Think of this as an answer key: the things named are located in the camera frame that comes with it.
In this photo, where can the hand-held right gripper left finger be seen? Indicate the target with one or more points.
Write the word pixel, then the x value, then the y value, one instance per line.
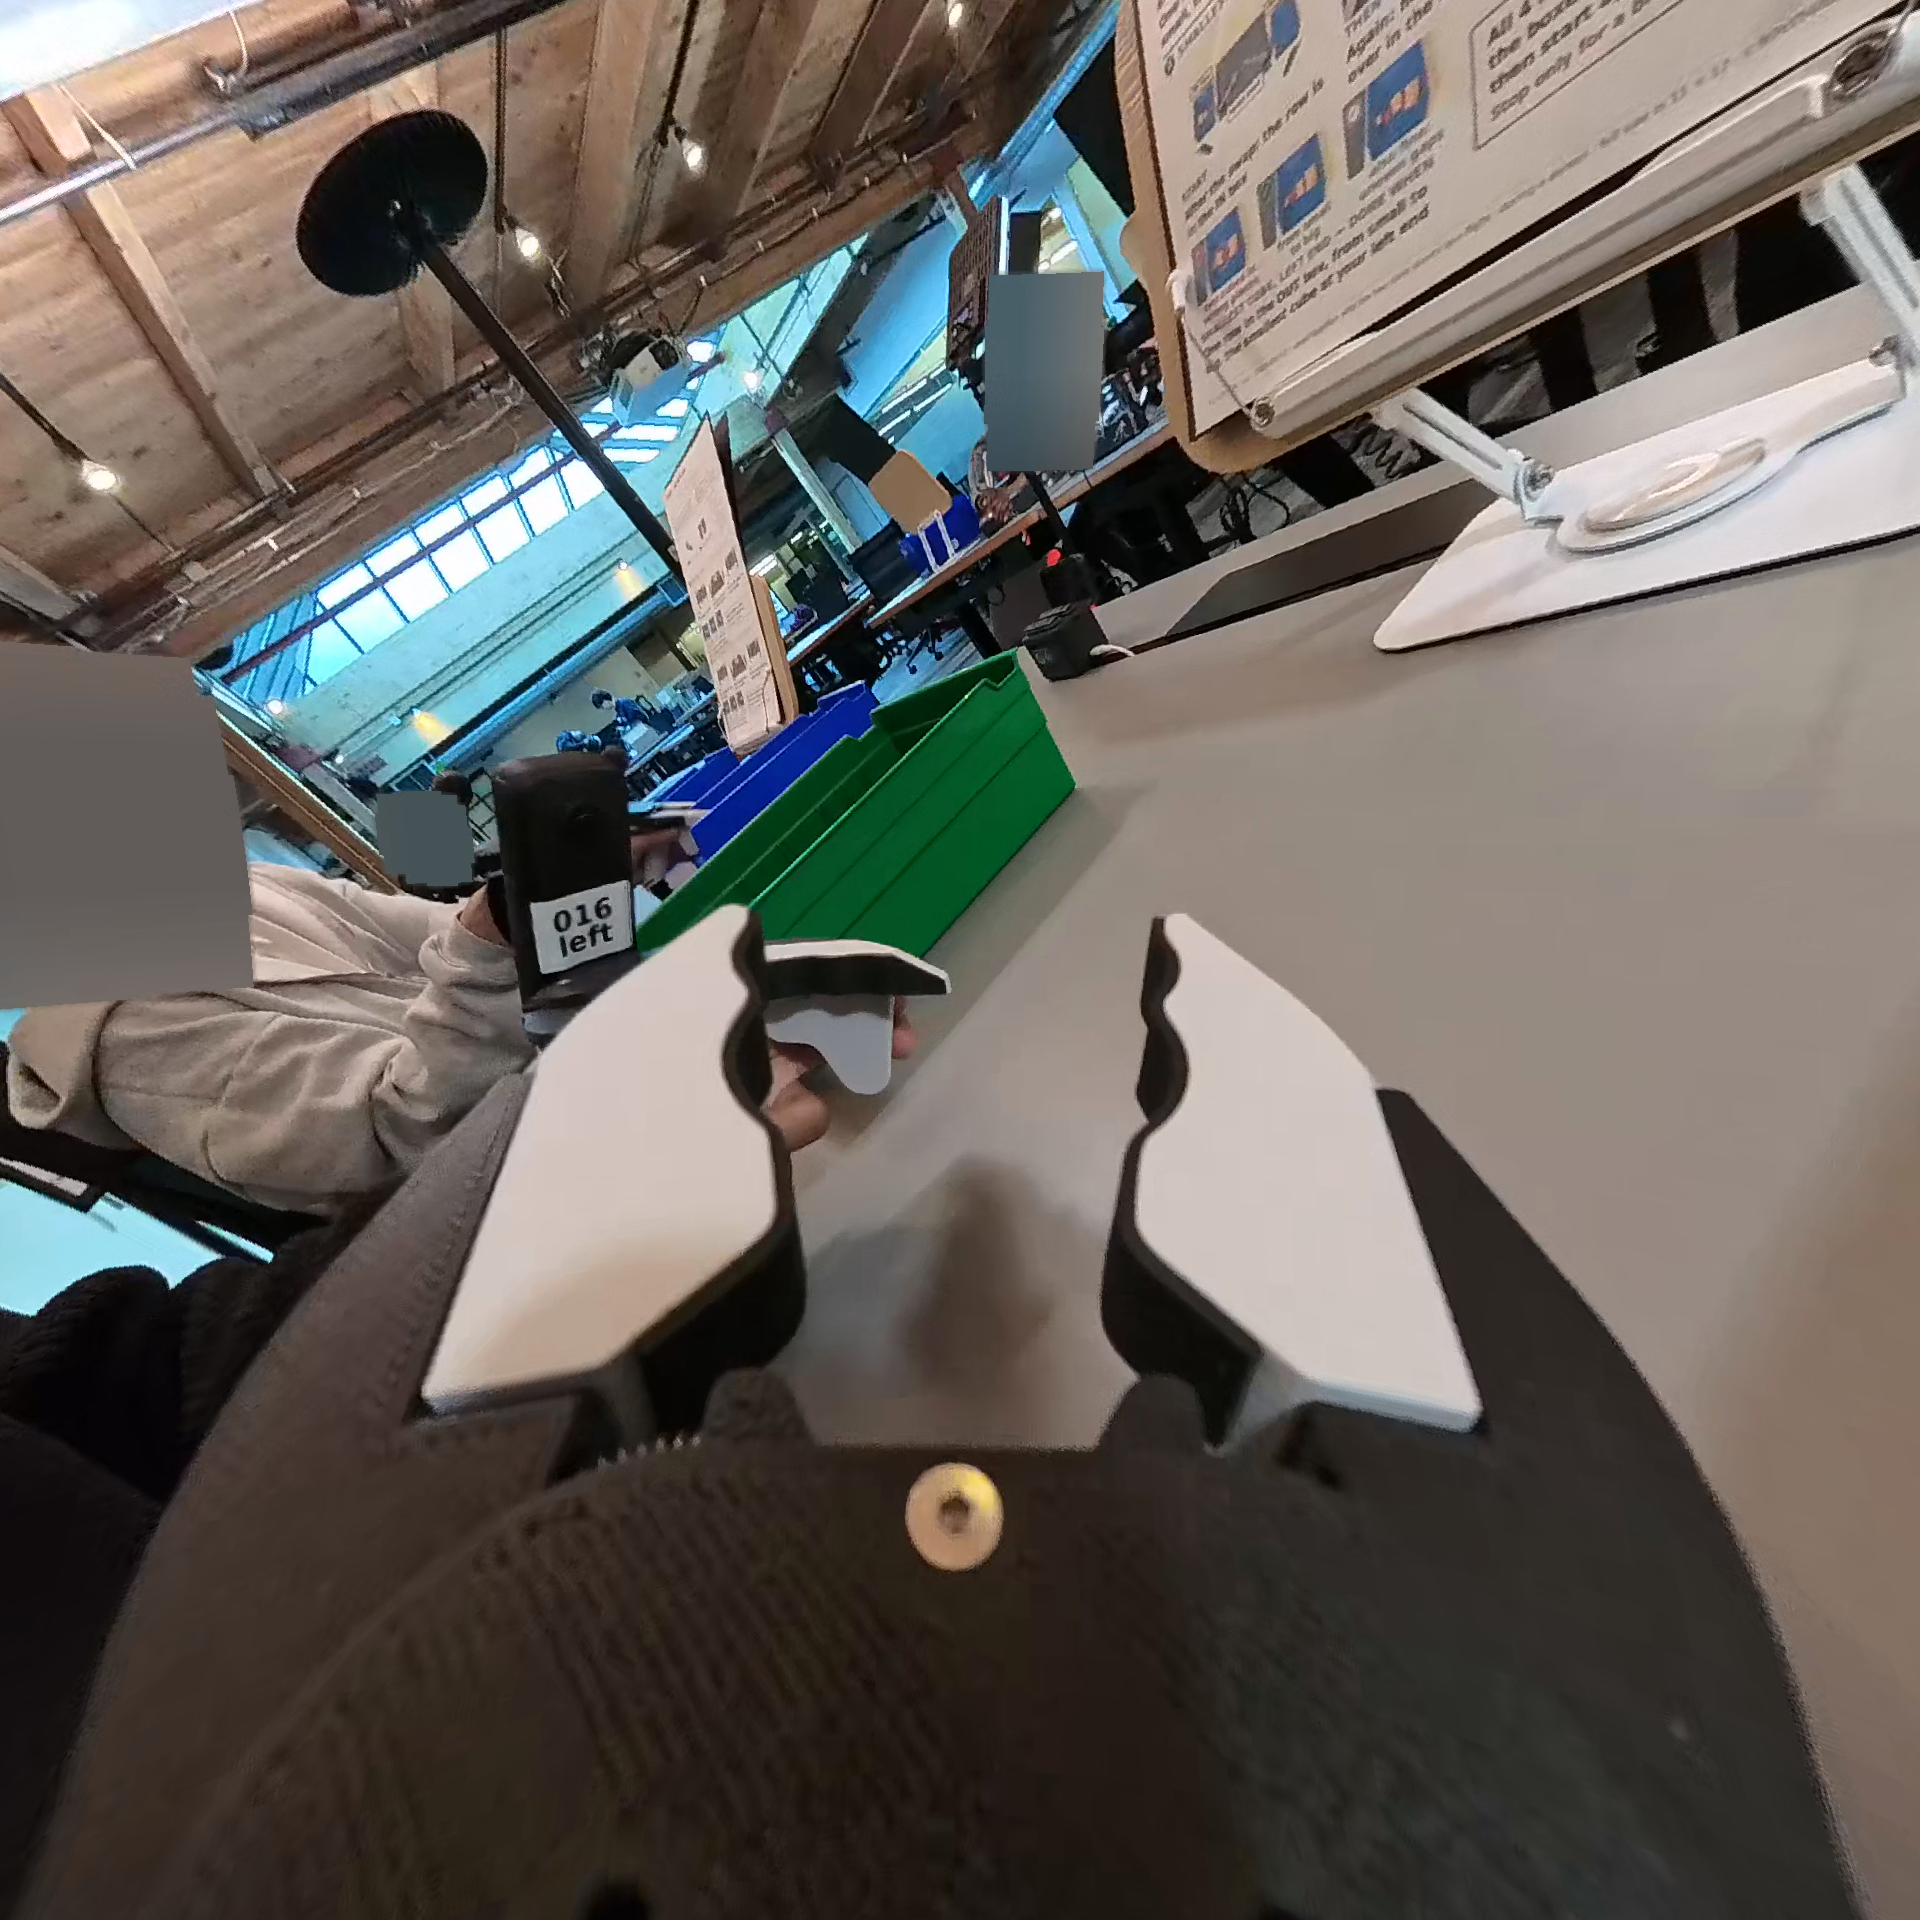
pixel 615 1200

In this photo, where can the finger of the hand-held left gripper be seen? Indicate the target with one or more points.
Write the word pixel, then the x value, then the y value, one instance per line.
pixel 848 1043
pixel 856 972

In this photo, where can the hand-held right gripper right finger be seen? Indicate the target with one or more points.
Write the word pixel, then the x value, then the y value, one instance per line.
pixel 1290 1200

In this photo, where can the green plastic bin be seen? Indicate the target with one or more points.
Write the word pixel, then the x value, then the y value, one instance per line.
pixel 900 826

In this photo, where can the grey desk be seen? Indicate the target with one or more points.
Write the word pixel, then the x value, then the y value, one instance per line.
pixel 1424 902

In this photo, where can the black desk strip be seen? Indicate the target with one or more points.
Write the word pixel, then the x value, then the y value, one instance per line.
pixel 1290 579

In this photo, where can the person's left hand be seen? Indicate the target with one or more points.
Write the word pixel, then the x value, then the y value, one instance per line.
pixel 803 1103

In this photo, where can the blue plastic bin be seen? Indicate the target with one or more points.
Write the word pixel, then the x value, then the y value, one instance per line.
pixel 764 763

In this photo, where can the instruction sheet on stand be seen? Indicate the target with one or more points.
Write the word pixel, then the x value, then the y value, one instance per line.
pixel 727 600

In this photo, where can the black power adapter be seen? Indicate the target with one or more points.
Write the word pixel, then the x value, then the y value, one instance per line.
pixel 1062 638

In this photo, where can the white document stand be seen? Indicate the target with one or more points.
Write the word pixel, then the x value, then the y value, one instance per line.
pixel 907 487
pixel 1650 556

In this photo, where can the black round-headed pole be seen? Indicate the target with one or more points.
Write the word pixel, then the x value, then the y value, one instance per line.
pixel 390 195

